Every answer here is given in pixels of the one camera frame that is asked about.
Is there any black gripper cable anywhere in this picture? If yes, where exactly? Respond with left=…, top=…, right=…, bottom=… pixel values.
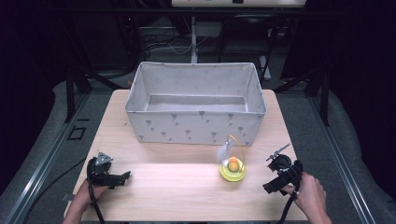
left=86, top=158, right=106, bottom=224
left=275, top=189, right=300, bottom=224

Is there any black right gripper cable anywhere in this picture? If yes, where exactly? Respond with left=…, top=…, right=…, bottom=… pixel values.
left=275, top=189, right=300, bottom=224

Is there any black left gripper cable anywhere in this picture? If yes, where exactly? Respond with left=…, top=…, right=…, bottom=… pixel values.
left=86, top=158, right=106, bottom=224

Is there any grey printed fabric storage box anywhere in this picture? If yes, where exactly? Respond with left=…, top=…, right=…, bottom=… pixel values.
left=124, top=61, right=268, bottom=147

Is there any aluminium floor rail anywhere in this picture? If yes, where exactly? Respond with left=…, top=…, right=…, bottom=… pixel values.
left=0, top=92, right=92, bottom=224
left=307, top=96, right=378, bottom=224

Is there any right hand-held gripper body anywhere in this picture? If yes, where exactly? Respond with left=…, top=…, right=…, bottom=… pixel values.
left=265, top=143, right=304, bottom=195

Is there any black chair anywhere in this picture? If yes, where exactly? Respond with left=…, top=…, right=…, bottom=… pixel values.
left=217, top=13, right=278, bottom=82

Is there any white metal pole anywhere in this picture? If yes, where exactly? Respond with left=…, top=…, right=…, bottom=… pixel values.
left=190, top=16, right=200, bottom=64

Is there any yellow cat toy with feather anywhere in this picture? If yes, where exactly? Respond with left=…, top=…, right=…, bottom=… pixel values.
left=216, top=134, right=248, bottom=183

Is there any person's left hand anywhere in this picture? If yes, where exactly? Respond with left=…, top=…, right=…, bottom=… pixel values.
left=73, top=179, right=108, bottom=210

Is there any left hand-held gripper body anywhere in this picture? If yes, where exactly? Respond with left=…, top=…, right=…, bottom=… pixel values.
left=86, top=151, right=125, bottom=189

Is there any person's right hand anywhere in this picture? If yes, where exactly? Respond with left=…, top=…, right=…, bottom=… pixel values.
left=281, top=172, right=328, bottom=216

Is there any tangle of floor cables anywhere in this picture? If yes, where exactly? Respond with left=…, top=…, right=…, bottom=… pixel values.
left=139, top=26, right=209, bottom=59

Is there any black metal stand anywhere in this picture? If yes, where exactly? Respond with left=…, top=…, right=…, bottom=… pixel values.
left=273, top=66, right=331, bottom=127
left=64, top=60, right=127, bottom=124

